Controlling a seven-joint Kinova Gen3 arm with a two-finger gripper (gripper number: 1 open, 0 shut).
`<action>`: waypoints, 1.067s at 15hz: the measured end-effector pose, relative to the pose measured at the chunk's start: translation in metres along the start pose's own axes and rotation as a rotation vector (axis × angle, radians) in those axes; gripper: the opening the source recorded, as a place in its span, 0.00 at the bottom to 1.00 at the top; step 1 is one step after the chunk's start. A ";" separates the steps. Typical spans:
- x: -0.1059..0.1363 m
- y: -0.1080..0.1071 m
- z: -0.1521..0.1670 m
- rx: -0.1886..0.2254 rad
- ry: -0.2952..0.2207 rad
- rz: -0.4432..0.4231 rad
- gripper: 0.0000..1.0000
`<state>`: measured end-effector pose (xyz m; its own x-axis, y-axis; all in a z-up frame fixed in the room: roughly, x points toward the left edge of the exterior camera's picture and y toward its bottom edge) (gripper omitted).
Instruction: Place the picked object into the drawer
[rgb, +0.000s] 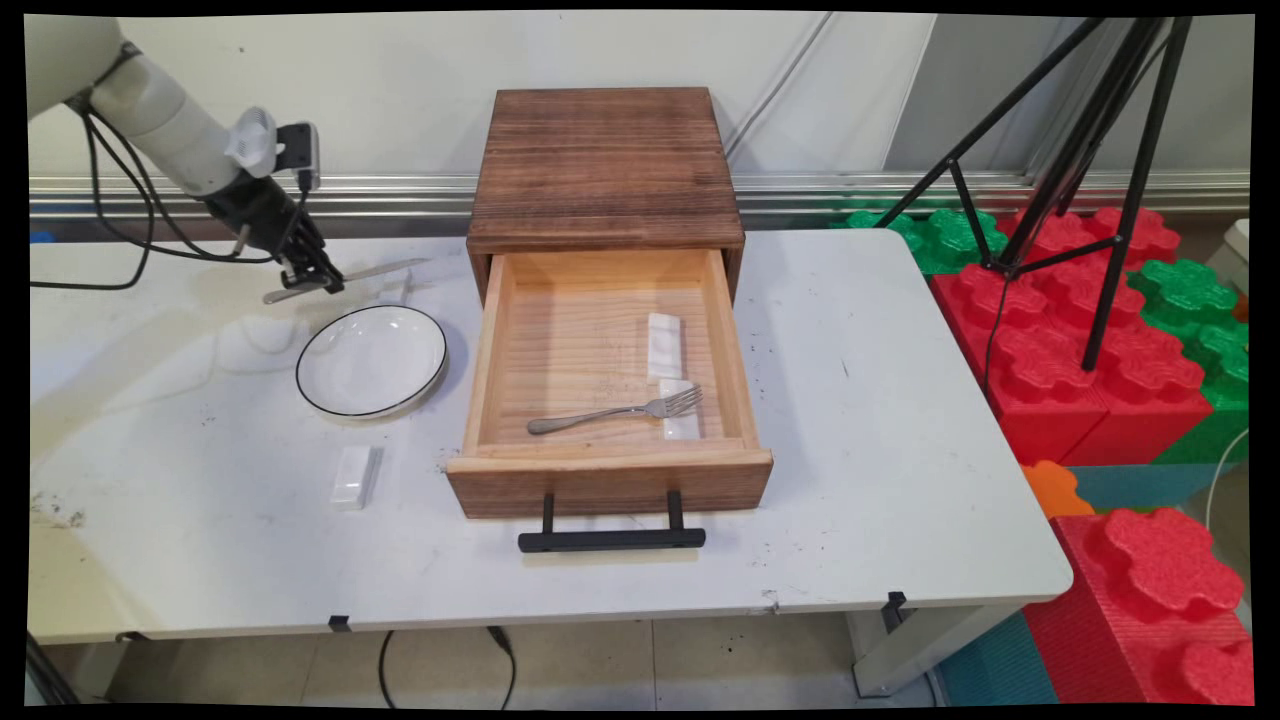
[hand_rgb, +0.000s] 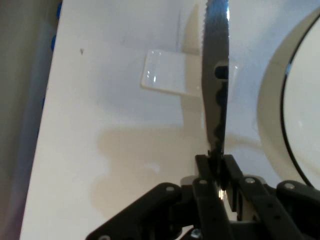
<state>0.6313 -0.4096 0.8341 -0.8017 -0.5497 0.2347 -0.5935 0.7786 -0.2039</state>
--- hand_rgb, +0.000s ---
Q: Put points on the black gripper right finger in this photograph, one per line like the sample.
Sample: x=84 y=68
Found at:
x=262 y=200

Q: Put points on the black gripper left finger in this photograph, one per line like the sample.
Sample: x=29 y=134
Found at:
x=200 y=200

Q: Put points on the serrated silver table knife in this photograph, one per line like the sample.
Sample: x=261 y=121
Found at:
x=215 y=45

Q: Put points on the white plate with dark rim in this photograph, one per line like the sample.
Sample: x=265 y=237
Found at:
x=303 y=100

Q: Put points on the clear plastic rest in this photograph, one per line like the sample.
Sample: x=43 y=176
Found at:
x=170 y=72

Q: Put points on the blue cap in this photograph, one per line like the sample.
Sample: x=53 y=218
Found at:
x=59 y=10
x=53 y=42

